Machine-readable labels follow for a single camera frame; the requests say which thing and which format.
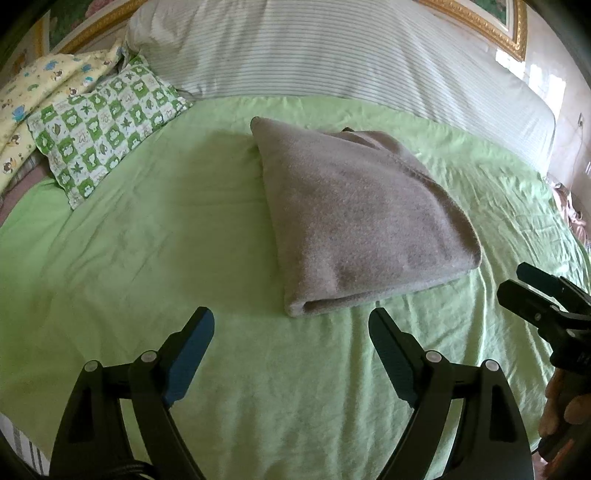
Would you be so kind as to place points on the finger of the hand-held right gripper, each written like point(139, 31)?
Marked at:
point(549, 281)
point(531, 304)

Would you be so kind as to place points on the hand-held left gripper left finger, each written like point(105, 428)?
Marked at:
point(189, 357)

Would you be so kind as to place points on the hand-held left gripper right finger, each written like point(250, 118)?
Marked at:
point(392, 360)

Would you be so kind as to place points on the grey-beige fleece cloth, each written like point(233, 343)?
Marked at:
point(360, 212)

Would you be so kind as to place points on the person's right hand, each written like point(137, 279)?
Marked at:
point(565, 406)

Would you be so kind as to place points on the pink crumpled cloth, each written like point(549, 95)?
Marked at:
point(570, 212)

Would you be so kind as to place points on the light green bed sheet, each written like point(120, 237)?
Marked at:
point(161, 258)

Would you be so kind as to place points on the striped mattress edge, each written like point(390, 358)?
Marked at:
point(25, 447)

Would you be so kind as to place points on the mauve cloth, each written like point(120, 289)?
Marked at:
point(21, 189)

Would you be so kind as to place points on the green patterned pillow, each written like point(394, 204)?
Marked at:
point(101, 129)

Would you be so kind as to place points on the yellow patterned pillow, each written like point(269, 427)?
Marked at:
point(37, 87)

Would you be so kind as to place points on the white striped pillow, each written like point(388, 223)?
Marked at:
point(332, 50)

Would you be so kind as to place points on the gold picture frame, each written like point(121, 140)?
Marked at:
point(494, 32)
point(92, 27)

